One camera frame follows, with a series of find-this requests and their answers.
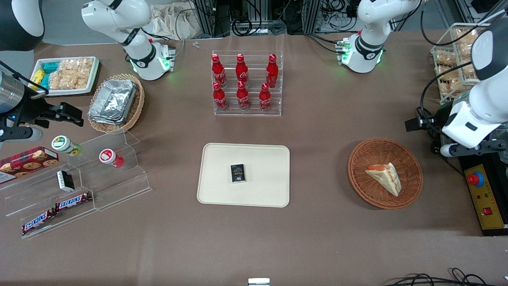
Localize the brown round wicker basket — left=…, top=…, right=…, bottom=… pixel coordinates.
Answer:
left=348, top=137, right=423, bottom=210

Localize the aluminium frame rack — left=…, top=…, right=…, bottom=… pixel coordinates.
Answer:
left=301, top=0, right=323, bottom=35
left=190, top=0, right=233, bottom=39

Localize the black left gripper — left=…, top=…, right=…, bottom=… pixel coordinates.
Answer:
left=405, top=104, right=455, bottom=157

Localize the clear cracker snack pack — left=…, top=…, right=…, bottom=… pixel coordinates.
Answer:
left=454, top=27, right=485, bottom=61
left=436, top=49, right=458, bottom=67
left=441, top=75, right=477, bottom=98

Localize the red capped drink cup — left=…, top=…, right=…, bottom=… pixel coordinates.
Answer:
left=99, top=148, right=125, bottom=168

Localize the clear acrylic bottle rack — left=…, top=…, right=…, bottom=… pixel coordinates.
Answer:
left=211, top=50, right=285, bottom=117

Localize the red cola bottle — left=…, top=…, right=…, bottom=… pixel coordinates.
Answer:
left=212, top=82, right=229, bottom=111
left=212, top=54, right=227, bottom=88
left=236, top=81, right=251, bottom=111
left=259, top=83, right=272, bottom=112
left=266, top=54, right=279, bottom=89
left=235, top=54, right=250, bottom=85

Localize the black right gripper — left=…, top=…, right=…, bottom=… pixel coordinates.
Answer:
left=0, top=88, right=85, bottom=129

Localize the snickers chocolate bar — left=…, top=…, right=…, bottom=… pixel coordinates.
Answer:
left=21, top=209, right=57, bottom=236
left=55, top=192, right=93, bottom=211

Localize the clear acrylic tiered stand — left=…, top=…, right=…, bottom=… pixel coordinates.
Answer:
left=0, top=130, right=153, bottom=240

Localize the aluminium foil container stack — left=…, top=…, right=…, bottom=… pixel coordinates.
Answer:
left=87, top=78, right=138, bottom=126

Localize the black base cable bundle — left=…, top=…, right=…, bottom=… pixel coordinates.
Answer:
left=305, top=33, right=344, bottom=54

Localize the coiled black cable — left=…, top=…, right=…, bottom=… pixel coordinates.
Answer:
left=232, top=15, right=263, bottom=37

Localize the clear rice cracker pack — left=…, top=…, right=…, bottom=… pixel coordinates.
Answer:
left=48, top=71, right=89, bottom=91
left=57, top=58, right=94, bottom=76

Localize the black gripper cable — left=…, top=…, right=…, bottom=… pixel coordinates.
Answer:
left=419, top=60, right=484, bottom=122

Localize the white rectangular snack tray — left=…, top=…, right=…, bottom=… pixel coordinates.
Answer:
left=29, top=56, right=100, bottom=97

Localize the small black card box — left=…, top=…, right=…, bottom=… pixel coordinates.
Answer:
left=230, top=163, right=246, bottom=184

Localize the green capped drink cup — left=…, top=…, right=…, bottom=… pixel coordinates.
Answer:
left=51, top=135, right=83, bottom=157

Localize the red cookie box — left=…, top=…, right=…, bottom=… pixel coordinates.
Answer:
left=0, top=146, right=60, bottom=185

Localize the yellow emergency stop box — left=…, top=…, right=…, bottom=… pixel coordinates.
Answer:
left=464, top=163, right=507, bottom=231

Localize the beige plastic tray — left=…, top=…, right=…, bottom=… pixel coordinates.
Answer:
left=197, top=143, right=291, bottom=208

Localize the black floor cable bundle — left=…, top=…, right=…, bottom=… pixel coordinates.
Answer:
left=383, top=268, right=508, bottom=286

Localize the beige cloth bag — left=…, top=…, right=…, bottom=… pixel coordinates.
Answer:
left=150, top=3, right=201, bottom=41

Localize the white wire basket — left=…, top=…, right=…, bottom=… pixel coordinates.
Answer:
left=430, top=23, right=496, bottom=105

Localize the yellow snack packet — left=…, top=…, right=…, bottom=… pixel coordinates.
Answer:
left=29, top=68, right=46, bottom=87

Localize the small black white box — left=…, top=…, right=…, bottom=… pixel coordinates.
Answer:
left=56, top=170, right=75, bottom=192

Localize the light oval wicker basket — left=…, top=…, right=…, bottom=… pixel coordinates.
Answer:
left=87, top=73, right=146, bottom=134

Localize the triangular sandwich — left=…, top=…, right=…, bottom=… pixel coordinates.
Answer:
left=365, top=162, right=402, bottom=197

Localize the long black arm cable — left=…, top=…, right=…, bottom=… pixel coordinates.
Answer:
left=420, top=0, right=496, bottom=46

